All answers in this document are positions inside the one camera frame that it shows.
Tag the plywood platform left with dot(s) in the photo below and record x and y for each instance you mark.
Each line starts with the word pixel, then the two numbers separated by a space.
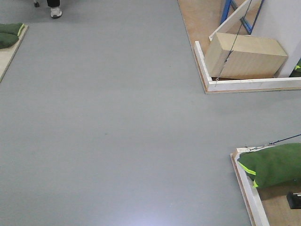
pixel 7 54

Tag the white diagonal brace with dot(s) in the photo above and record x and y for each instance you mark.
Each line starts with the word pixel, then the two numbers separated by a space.
pixel 233 18

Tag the green sandbag right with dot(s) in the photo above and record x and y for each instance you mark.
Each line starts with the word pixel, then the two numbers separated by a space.
pixel 272 165

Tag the white wooden base frame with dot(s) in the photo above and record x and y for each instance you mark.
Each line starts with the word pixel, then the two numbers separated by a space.
pixel 239 86

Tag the blue metal frame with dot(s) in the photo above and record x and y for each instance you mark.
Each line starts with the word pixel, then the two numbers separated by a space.
pixel 249 19

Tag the white frame lower right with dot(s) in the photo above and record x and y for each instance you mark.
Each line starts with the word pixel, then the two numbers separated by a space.
pixel 250 195

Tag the green sandbag upper left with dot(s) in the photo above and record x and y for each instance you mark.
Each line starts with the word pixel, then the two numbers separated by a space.
pixel 14 29

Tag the green sandbag lower left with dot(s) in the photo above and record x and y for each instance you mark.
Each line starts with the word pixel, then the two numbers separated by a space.
pixel 7 40

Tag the light wooden box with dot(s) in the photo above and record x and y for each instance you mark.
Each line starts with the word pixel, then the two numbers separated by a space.
pixel 243 57

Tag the green sandbag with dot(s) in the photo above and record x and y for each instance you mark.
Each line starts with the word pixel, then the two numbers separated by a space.
pixel 272 165
pixel 7 40
pixel 14 29

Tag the person's white sneaker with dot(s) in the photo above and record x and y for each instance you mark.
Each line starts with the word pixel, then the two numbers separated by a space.
pixel 55 12

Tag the black box object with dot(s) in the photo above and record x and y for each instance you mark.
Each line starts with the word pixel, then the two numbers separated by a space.
pixel 294 200

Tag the person's black trouser leg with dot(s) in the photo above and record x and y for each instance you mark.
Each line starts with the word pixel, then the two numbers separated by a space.
pixel 53 3

